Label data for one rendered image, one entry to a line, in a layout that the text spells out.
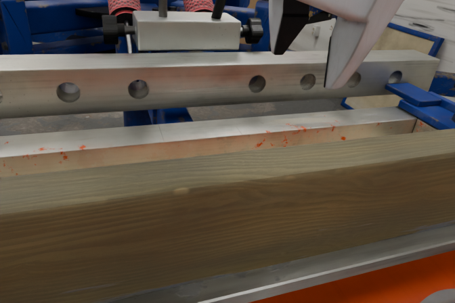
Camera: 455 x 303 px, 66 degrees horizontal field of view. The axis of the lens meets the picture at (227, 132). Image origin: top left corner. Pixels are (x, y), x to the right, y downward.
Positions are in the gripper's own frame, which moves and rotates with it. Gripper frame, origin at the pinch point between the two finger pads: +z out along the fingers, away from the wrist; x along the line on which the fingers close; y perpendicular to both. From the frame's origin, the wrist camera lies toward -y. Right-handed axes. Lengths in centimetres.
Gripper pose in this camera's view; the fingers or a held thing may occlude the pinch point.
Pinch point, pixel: (319, 42)
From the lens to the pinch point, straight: 17.6
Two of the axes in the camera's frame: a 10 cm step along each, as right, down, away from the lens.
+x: 3.3, 4.7, -8.2
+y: -9.4, 0.9, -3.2
